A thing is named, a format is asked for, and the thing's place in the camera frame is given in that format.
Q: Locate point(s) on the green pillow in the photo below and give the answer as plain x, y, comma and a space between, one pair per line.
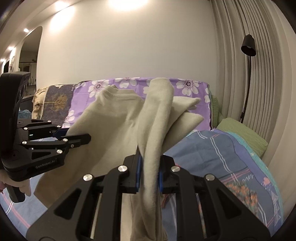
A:
256, 143

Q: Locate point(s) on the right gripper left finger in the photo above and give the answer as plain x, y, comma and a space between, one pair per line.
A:
90, 210

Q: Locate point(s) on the black floor lamp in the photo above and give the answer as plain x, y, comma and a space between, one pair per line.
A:
249, 49

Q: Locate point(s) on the beige cushion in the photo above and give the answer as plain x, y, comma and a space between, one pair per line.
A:
38, 103

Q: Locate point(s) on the dark tree pattern pillow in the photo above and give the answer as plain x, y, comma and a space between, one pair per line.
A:
57, 102

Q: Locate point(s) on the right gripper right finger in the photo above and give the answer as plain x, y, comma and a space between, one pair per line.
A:
206, 208

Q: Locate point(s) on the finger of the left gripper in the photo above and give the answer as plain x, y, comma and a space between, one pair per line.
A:
40, 128
73, 141

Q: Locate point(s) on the beige sweater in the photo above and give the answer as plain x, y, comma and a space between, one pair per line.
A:
120, 123

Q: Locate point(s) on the left hand white glove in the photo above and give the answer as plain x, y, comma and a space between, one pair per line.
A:
24, 186

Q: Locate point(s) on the blue striped bed sheet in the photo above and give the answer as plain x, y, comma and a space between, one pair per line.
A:
225, 155

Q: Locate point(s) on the beige pleated curtain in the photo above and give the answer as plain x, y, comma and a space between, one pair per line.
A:
270, 96

